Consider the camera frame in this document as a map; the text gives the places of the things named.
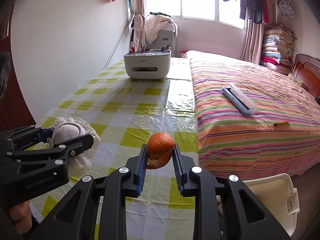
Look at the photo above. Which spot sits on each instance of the yellow utility knife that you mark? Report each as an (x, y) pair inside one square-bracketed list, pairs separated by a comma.
[(281, 123)]

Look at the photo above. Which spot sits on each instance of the white lace hat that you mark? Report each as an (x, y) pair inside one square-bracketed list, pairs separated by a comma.
[(67, 130)]

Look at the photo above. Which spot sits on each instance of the white plastic bin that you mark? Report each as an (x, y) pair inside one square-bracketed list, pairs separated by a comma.
[(270, 187)]

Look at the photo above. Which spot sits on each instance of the orange peel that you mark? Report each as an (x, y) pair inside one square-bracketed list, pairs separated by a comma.
[(160, 142)]

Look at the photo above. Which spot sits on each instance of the bunch of pens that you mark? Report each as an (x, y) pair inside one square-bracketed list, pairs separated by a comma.
[(143, 48)]

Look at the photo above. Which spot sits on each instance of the white dotted cloth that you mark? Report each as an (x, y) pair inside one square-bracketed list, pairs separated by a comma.
[(155, 27)]

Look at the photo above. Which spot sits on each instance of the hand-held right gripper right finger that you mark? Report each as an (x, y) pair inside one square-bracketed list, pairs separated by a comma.
[(180, 170)]

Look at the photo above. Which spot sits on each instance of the floral cloth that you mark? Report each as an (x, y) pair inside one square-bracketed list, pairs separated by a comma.
[(295, 78)]

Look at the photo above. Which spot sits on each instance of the bed with striped sheet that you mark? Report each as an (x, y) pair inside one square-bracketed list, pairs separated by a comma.
[(237, 135)]

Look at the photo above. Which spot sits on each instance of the wooden headboard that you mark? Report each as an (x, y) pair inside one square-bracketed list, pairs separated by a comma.
[(307, 72)]

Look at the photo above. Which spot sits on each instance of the brown wooden door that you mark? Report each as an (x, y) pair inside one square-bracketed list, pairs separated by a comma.
[(12, 110)]

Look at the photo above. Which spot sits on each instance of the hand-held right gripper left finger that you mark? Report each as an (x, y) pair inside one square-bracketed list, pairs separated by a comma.
[(140, 170)]

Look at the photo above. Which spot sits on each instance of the row of hanging clothes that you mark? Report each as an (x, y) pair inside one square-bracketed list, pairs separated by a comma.
[(252, 2)]

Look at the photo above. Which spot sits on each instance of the white tissue box organizer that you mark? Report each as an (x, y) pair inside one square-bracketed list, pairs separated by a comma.
[(147, 66)]

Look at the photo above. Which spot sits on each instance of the stack of folded quilts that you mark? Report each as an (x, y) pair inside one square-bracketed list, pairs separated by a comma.
[(277, 47)]

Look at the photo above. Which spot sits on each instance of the window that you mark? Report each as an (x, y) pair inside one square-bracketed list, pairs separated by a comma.
[(197, 5)]

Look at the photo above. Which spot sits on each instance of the person's left hand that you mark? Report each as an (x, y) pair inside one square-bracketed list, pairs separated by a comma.
[(21, 217)]

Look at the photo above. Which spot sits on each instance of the white hanging garment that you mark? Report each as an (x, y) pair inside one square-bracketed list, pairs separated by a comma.
[(138, 27)]

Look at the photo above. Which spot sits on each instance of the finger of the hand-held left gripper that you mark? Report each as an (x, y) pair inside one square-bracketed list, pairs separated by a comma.
[(46, 136), (75, 143)]

